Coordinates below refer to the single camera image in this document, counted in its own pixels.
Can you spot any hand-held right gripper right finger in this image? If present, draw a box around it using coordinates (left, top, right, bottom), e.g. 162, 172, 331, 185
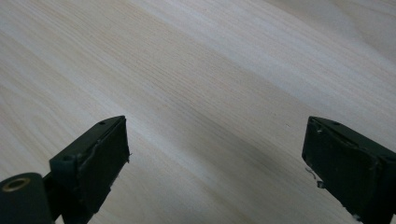
301, 116, 396, 224

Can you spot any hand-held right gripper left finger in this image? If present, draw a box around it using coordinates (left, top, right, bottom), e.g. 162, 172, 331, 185
43, 115, 131, 224

